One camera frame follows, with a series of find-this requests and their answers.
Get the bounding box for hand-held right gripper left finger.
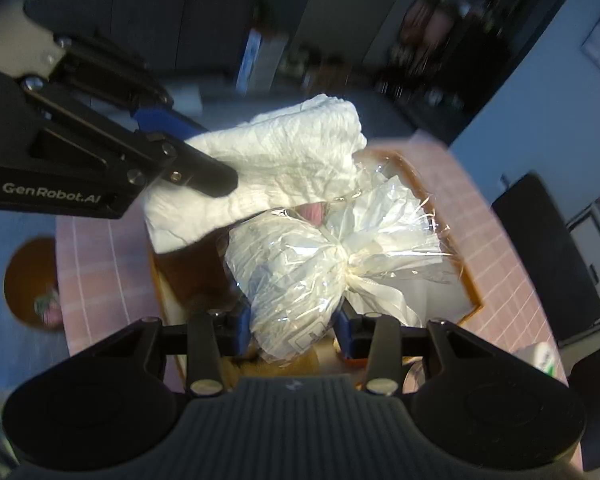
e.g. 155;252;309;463
125;310;254;396

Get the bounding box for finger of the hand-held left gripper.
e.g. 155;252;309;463
22;76;239;199
50;35;207;139

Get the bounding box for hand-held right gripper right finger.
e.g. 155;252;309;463
332;302;476;395

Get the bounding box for brown wooden box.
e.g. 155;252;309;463
147;147;484;396

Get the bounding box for plastic-wrapped artificial flower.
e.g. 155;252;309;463
224;175;461;366

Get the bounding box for white paper towel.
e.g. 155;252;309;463
141;94;368;254

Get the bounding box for pink cream crocheted piece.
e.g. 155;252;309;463
300;201;331;226

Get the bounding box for round wooden stool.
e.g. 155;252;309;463
4;237;64;331

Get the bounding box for clear plastic water bottle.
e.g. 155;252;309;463
512;341;569;391

